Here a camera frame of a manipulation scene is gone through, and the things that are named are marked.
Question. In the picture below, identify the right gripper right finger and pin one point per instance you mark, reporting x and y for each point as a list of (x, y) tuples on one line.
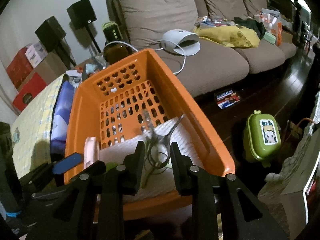
[(242, 215)]

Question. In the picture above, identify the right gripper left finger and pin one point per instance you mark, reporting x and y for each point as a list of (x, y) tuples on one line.
[(93, 209)]

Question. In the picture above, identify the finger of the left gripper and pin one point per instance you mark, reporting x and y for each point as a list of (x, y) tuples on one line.
[(96, 169), (67, 163)]

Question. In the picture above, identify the green paw print case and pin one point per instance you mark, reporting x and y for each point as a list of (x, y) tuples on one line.
[(110, 166)]

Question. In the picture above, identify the pink clothes clip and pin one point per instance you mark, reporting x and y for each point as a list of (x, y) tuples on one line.
[(91, 151)]

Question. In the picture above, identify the light green clothes clip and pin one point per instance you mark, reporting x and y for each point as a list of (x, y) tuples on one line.
[(149, 170)]

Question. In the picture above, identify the white foam mesh sheet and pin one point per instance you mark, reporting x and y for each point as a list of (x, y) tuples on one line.
[(154, 182)]

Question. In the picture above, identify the grey clothes clip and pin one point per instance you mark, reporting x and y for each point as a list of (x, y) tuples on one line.
[(157, 144)]

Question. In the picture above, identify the yellow checked tablecloth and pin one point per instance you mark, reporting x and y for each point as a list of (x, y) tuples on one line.
[(34, 126)]

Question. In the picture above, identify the purple plastic package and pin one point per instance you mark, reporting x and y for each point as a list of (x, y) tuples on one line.
[(61, 115)]

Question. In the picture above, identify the blue clothes clip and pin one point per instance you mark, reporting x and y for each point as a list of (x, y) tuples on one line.
[(15, 136)]

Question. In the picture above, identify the orange plastic basket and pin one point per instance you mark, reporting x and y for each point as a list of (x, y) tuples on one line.
[(109, 106)]

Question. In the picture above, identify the red collection gift box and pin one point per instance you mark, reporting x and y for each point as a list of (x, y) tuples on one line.
[(29, 91)]

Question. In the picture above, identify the green frog container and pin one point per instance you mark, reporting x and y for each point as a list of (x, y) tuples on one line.
[(261, 137)]

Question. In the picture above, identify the brown cardboard box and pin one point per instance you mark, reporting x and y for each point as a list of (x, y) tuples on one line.
[(50, 68)]

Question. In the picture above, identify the red gift box upper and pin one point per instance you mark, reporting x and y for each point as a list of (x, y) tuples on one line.
[(19, 68)]

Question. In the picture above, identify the small pink white box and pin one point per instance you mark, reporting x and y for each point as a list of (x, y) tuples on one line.
[(35, 53)]

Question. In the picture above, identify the red blue box under sofa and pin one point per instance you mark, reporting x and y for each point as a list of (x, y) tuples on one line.
[(227, 98)]

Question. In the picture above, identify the left black speaker on stand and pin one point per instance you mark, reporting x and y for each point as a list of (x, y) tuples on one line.
[(51, 35)]

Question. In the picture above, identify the black speaker on stand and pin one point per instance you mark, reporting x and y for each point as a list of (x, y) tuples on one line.
[(82, 15), (51, 35)]

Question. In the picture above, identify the green black power station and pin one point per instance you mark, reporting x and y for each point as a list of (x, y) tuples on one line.
[(111, 32)]

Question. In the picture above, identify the right black speaker on stand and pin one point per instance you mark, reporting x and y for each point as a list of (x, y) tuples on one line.
[(82, 15)]

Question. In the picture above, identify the white nail lamp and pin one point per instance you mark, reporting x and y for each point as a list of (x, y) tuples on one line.
[(180, 42)]

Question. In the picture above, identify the brown sofa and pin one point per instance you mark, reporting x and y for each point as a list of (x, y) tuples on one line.
[(210, 44)]

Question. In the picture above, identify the large beige cushion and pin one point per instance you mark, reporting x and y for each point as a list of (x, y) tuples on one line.
[(147, 20)]

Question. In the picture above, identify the yellow cloth on sofa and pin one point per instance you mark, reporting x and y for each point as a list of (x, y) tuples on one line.
[(230, 36)]

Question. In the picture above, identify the middle beige cushion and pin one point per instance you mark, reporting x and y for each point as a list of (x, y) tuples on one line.
[(228, 9)]

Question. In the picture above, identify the far beige cushion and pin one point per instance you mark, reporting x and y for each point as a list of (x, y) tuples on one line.
[(254, 6)]

